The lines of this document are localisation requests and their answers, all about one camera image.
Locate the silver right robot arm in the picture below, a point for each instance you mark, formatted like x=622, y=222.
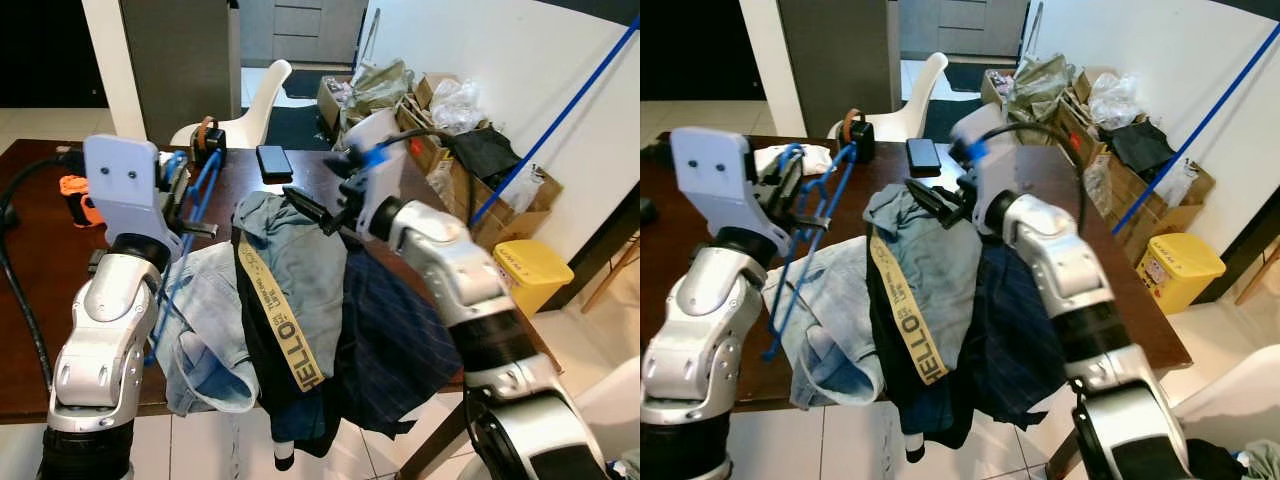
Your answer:
x=1060, y=260
x=450, y=260

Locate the light blue denim garment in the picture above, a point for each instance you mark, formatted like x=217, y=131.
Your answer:
x=830, y=340
x=205, y=340

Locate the blue pole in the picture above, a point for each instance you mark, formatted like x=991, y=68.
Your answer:
x=558, y=118
x=1196, y=130

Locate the navy striped garment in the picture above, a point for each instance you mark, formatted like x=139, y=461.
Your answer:
x=1010, y=340
x=390, y=340

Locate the blue plastic hanger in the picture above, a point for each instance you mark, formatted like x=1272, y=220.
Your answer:
x=170, y=297
x=797, y=285

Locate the olive crumpled bag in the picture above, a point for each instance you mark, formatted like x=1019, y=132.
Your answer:
x=1040, y=80
x=378, y=85

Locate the white cloth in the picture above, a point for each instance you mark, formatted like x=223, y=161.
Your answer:
x=815, y=155

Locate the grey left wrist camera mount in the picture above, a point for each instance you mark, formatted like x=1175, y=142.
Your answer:
x=125, y=190
x=715, y=180

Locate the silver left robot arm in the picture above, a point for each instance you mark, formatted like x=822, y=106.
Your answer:
x=105, y=340
x=705, y=340

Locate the black garment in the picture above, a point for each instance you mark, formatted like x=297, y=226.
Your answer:
x=265, y=370
x=890, y=360

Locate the black cloth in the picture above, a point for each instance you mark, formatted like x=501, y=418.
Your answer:
x=490, y=155
x=1145, y=148

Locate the grey drawer cabinet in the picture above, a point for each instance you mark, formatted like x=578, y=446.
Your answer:
x=300, y=25
x=960, y=22

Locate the yellow plastic bin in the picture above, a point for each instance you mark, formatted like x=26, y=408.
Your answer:
x=530, y=275
x=1180, y=270

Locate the brown cardboard box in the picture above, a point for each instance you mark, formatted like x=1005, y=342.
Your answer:
x=500, y=215
x=1150, y=225

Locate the grey-blue shirt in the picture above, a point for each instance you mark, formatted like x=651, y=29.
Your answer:
x=300, y=260
x=940, y=265

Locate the white plastic bag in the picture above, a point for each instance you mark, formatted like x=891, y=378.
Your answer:
x=1112, y=100
x=455, y=105

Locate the white plastic chair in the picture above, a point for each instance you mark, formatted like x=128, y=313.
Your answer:
x=1230, y=400
x=615, y=420
x=265, y=95
x=920, y=90

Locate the black phone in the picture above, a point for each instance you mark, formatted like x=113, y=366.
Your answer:
x=274, y=163
x=924, y=158

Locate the orange black tool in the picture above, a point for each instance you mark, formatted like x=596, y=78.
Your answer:
x=78, y=195

